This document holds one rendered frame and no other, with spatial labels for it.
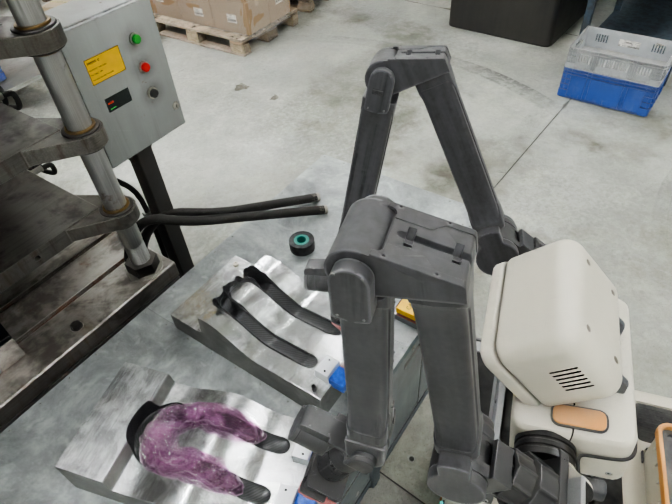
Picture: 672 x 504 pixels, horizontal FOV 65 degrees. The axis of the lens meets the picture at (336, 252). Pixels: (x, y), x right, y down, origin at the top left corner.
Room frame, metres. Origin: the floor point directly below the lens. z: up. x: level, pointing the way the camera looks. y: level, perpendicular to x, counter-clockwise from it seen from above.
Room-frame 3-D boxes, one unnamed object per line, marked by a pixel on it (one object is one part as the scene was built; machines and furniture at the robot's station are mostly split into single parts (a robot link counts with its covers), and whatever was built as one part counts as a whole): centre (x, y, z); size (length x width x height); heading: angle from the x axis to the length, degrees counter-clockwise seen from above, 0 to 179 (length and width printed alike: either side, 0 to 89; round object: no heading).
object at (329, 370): (0.64, 0.00, 0.89); 0.13 x 0.05 x 0.05; 52
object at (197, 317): (0.86, 0.18, 0.87); 0.50 x 0.26 x 0.14; 52
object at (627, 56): (3.31, -2.01, 0.28); 0.61 x 0.41 x 0.15; 49
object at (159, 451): (0.53, 0.33, 0.90); 0.26 x 0.18 x 0.08; 69
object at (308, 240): (1.19, 0.10, 0.82); 0.08 x 0.08 x 0.04
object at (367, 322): (0.36, -0.03, 1.40); 0.11 x 0.06 x 0.43; 159
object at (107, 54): (1.46, 0.60, 0.74); 0.31 x 0.22 x 1.47; 142
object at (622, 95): (3.31, -2.01, 0.11); 0.61 x 0.41 x 0.22; 49
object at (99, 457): (0.52, 0.33, 0.86); 0.50 x 0.26 x 0.11; 69
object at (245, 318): (0.84, 0.17, 0.92); 0.35 x 0.16 x 0.09; 52
